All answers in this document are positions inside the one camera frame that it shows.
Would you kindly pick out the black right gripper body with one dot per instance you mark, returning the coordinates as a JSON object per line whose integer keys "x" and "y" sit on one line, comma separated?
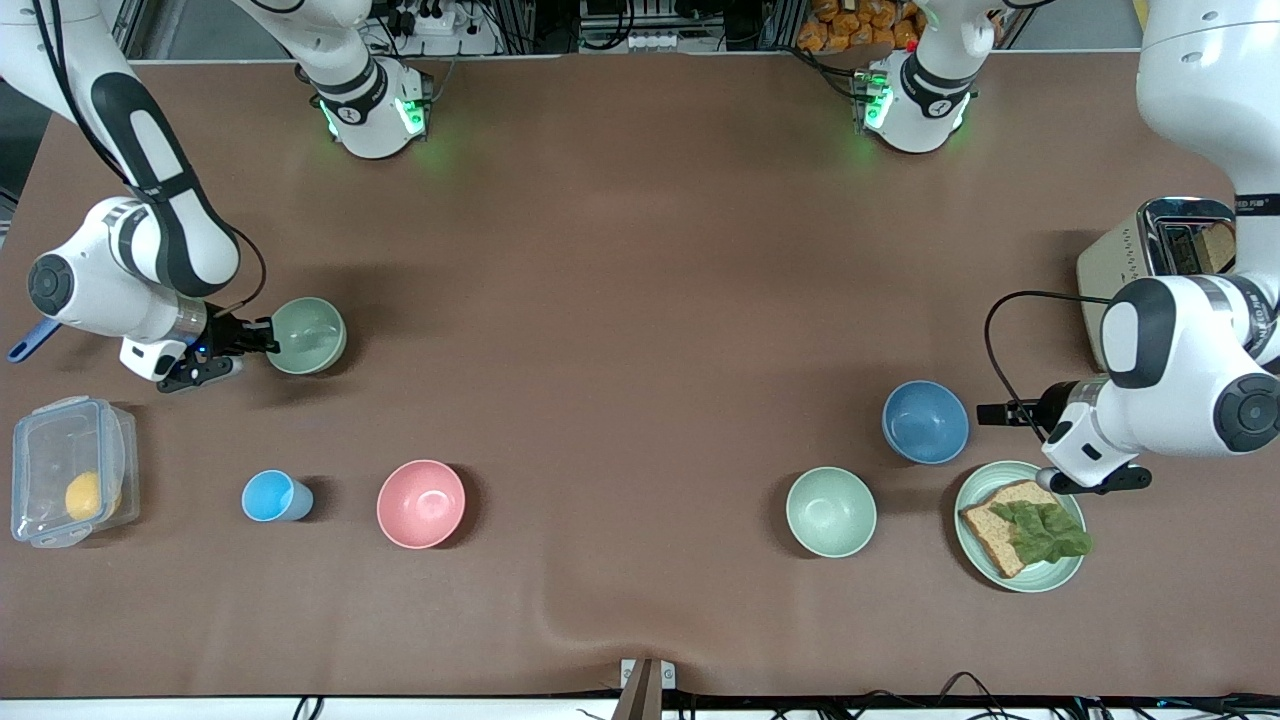
{"x": 226, "y": 333}

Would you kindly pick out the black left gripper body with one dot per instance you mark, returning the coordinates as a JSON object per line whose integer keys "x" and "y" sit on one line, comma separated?
{"x": 1057, "y": 398}

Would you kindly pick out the dull sage green bowl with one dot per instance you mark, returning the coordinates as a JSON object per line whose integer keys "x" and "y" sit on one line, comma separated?
{"x": 315, "y": 335}

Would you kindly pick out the blue bowl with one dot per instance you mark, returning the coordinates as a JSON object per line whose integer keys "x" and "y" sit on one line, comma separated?
{"x": 925, "y": 422}

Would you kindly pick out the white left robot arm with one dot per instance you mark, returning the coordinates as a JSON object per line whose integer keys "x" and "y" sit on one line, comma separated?
{"x": 1180, "y": 380}

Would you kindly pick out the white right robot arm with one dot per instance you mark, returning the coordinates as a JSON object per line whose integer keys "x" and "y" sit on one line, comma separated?
{"x": 100, "y": 290}

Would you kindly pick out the pale mint green bowl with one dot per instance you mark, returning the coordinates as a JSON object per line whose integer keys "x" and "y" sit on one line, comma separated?
{"x": 830, "y": 512}

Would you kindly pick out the pink bowl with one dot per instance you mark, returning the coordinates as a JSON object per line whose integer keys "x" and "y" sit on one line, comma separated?
{"x": 420, "y": 505}

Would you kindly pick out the brown bread slice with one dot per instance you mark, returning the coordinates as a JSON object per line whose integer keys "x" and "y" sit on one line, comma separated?
{"x": 985, "y": 530}

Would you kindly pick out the green lettuce leaf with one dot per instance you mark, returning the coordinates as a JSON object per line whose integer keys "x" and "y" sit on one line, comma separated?
{"x": 1045, "y": 530}

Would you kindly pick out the beige and chrome toaster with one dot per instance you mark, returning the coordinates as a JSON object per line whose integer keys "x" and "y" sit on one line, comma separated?
{"x": 1110, "y": 260}

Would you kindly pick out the light blue cup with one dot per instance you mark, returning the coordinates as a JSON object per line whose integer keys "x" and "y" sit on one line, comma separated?
{"x": 270, "y": 495}

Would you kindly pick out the mint green plate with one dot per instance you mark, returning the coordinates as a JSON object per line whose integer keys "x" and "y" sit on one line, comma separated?
{"x": 1040, "y": 578}

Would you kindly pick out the clear plastic lidded container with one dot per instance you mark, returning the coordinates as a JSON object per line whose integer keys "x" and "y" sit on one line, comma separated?
{"x": 50, "y": 450}

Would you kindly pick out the yellow lemon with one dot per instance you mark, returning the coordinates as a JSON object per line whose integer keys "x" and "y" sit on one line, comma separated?
{"x": 85, "y": 495}

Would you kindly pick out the white power strip with plugs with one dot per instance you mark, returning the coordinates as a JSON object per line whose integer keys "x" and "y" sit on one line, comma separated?
{"x": 450, "y": 40}

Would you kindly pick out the orange snack bag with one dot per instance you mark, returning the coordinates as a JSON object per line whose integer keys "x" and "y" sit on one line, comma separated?
{"x": 850, "y": 25}

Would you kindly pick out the small white power strip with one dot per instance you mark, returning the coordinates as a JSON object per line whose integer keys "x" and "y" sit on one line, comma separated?
{"x": 660, "y": 42}

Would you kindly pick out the metal bracket with wooden post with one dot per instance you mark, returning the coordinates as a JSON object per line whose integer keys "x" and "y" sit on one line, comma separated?
{"x": 645, "y": 695}

